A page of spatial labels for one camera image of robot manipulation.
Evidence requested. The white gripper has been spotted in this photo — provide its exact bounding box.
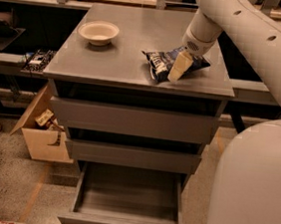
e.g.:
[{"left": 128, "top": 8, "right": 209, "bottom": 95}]
[{"left": 168, "top": 25, "right": 217, "bottom": 83}]

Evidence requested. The blue chip bag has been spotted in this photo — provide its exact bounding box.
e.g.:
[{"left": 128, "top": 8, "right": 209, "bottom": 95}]
[{"left": 143, "top": 46, "right": 209, "bottom": 83}]

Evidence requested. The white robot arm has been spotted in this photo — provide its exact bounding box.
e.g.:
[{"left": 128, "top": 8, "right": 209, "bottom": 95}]
[{"left": 182, "top": 0, "right": 281, "bottom": 224}]

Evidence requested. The grey drawer cabinet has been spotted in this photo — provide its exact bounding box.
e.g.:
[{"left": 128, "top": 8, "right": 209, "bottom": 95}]
[{"left": 32, "top": 0, "right": 243, "bottom": 194}]

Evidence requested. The grey top drawer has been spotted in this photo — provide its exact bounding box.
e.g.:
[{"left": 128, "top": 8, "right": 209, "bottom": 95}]
[{"left": 51, "top": 97, "right": 218, "bottom": 144}]

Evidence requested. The grey drawer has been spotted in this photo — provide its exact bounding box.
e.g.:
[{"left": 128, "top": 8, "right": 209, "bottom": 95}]
[
  {"left": 51, "top": 97, "right": 218, "bottom": 144},
  {"left": 65, "top": 138, "right": 200, "bottom": 174},
  {"left": 58, "top": 162, "right": 183, "bottom": 224}
]

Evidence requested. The grey middle drawer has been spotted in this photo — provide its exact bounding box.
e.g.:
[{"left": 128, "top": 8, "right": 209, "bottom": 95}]
[{"left": 65, "top": 138, "right": 200, "bottom": 174}]

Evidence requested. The grey bottom drawer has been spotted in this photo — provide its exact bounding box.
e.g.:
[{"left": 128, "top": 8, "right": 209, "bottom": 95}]
[{"left": 58, "top": 162, "right": 183, "bottom": 224}]

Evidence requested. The white bowl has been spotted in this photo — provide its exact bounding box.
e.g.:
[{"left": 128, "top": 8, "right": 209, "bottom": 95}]
[{"left": 78, "top": 21, "right": 119, "bottom": 46}]

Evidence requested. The patterned notebook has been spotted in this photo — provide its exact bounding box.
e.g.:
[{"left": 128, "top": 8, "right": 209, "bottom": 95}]
[{"left": 23, "top": 49, "right": 56, "bottom": 73}]

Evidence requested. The snack pack in box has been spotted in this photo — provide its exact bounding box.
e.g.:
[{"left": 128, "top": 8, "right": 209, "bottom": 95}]
[{"left": 35, "top": 110, "right": 56, "bottom": 129}]

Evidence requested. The cardboard box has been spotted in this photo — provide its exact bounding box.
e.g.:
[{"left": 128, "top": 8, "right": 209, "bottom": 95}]
[{"left": 10, "top": 85, "right": 74, "bottom": 164}]

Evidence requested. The long metal workbench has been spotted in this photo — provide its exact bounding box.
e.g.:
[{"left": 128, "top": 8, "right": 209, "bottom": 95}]
[{"left": 0, "top": 0, "right": 281, "bottom": 101}]

